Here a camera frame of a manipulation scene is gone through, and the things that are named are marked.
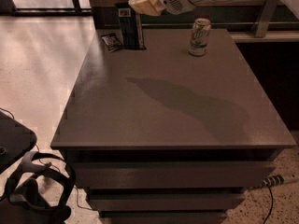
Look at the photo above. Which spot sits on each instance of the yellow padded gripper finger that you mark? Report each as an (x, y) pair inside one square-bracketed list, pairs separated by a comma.
[(147, 7)]

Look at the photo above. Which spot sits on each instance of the blue rxbar blueberry bar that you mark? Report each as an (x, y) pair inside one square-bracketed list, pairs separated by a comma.
[(131, 27)]

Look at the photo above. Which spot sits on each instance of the black rxbar chocolate bar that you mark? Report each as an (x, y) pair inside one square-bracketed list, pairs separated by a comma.
[(112, 42)]

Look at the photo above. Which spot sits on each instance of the green white soda can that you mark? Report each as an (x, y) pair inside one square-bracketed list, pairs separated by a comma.
[(199, 37)]

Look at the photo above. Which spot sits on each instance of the top grey drawer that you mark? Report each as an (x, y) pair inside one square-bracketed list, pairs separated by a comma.
[(172, 175)]

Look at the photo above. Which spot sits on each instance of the grey drawer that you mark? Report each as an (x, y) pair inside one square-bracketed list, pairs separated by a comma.
[(166, 202), (172, 175), (164, 218)]

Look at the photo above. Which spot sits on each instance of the black chair seat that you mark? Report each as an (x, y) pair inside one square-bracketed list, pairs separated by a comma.
[(15, 141)]

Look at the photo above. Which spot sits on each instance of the middle grey drawer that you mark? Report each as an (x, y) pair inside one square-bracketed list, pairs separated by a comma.
[(166, 202)]

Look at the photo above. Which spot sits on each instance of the bottom grey drawer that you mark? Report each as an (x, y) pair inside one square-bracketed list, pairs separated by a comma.
[(164, 218)]

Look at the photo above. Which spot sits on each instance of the black VR headset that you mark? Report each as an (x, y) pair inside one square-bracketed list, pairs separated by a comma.
[(21, 188)]

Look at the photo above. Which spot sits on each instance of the metal wall rail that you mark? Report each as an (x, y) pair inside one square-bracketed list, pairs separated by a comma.
[(235, 17)]

